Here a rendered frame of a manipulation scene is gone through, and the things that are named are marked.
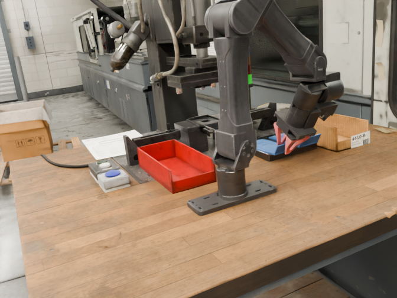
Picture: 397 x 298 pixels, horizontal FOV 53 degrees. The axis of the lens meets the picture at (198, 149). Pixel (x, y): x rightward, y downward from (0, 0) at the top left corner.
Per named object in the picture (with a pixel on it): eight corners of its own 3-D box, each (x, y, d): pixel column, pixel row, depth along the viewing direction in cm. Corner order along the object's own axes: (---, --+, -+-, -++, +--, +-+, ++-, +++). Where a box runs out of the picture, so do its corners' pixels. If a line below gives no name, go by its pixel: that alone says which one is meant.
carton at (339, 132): (337, 155, 112) (337, 128, 110) (280, 138, 134) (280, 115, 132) (370, 145, 117) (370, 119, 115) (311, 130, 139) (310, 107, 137)
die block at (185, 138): (189, 155, 123) (187, 132, 121) (176, 148, 132) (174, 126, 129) (245, 141, 131) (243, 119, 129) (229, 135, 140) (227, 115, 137)
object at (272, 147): (277, 156, 108) (277, 145, 107) (244, 145, 121) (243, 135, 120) (297, 150, 111) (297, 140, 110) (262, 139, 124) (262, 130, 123)
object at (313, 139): (302, 149, 112) (302, 138, 111) (268, 138, 125) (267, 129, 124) (321, 143, 115) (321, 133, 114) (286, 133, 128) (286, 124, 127)
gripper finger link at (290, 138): (285, 139, 113) (296, 113, 107) (301, 156, 109) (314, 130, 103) (266, 144, 110) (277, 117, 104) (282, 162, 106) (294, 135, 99)
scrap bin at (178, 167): (172, 194, 96) (169, 170, 94) (139, 167, 117) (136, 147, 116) (216, 181, 100) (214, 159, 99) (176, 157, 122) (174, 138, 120)
